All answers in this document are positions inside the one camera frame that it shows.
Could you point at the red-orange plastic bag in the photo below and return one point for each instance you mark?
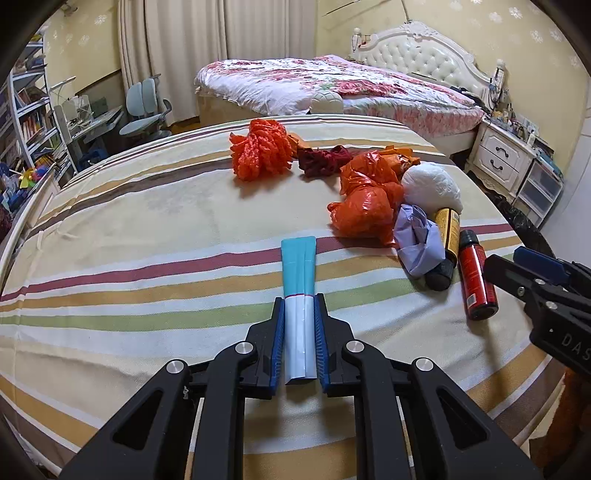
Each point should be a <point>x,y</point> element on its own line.
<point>362,212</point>

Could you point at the white wardrobe door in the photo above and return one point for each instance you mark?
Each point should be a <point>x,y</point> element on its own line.
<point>577,194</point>

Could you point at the pink floral blanket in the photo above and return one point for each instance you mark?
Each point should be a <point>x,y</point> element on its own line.
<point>286,78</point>

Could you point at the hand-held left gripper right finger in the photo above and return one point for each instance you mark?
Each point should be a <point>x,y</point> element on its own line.
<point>322,341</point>

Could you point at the white upholstered bed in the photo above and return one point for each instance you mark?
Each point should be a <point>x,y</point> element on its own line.
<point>415,55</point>

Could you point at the yellow and black bottle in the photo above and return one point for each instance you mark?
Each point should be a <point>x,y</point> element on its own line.
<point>448,230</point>

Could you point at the white nightstand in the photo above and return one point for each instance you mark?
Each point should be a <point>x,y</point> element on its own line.
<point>498,154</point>

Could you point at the striped tablecloth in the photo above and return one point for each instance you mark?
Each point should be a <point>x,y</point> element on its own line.
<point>138,230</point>

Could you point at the clear plastic drawer unit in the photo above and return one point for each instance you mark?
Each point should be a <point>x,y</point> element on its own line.
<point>542,189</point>

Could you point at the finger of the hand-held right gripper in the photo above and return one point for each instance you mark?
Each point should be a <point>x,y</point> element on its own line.
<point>508,277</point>
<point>542,266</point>

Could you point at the white plastic bag ball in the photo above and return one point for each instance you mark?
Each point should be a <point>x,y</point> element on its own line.
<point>431,187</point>

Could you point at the dark red cloth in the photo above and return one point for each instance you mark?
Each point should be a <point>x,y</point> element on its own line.
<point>321,161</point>

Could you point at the red spray can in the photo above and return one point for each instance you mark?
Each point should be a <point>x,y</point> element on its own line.
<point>475,277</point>

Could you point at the beige curtains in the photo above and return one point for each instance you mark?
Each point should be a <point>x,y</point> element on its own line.
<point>184,46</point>

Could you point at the blue and white tube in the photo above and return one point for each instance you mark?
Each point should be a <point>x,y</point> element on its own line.
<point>298,277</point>

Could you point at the white bookshelf with books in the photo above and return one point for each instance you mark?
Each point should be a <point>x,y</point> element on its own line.
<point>27,115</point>

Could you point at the red foam net bundle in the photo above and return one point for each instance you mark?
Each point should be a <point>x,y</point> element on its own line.
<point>263,147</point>

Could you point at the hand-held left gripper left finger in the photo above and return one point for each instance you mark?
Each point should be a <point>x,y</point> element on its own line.
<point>277,341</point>

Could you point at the light blue desk chair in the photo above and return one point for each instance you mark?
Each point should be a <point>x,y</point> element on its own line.
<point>145,104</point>

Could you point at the orange printed plastic bag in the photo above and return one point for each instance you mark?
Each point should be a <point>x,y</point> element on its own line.
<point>369,173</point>

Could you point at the trash bin with black bag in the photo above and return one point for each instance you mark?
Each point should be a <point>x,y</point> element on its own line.
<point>531,230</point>

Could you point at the clutter pile on nightstand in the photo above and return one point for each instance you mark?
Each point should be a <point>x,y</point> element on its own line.
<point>517,124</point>

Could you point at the lilac plastic bag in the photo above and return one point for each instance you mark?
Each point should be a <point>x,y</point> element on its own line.
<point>418,240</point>

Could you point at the white study desk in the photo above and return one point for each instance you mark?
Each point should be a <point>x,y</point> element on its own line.
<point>97,124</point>

